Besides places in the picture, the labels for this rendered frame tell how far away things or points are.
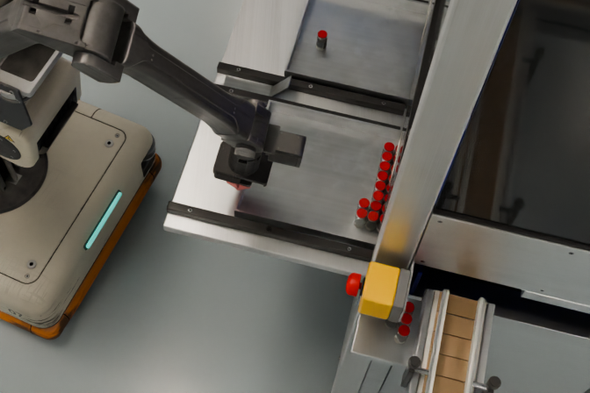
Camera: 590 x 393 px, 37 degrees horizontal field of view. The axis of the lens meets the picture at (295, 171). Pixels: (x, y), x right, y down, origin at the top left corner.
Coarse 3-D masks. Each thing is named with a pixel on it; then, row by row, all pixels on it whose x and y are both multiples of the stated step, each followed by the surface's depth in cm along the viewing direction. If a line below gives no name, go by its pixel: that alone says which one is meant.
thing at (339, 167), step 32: (288, 128) 181; (320, 128) 182; (352, 128) 182; (384, 128) 179; (320, 160) 178; (352, 160) 178; (256, 192) 174; (288, 192) 174; (320, 192) 175; (352, 192) 175; (288, 224) 168; (320, 224) 171; (352, 224) 172
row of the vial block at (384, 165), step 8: (392, 144) 175; (384, 152) 176; (392, 152) 176; (384, 160) 174; (384, 168) 172; (384, 176) 172; (376, 184) 171; (384, 184) 171; (376, 192) 170; (384, 192) 172; (376, 200) 169; (376, 208) 168; (368, 216) 167; (376, 216) 167; (368, 224) 169; (376, 224) 169
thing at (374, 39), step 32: (320, 0) 198; (352, 0) 198; (384, 0) 197; (352, 32) 194; (384, 32) 194; (416, 32) 195; (288, 64) 185; (320, 64) 190; (352, 64) 190; (384, 64) 190; (416, 64) 191; (384, 96) 184
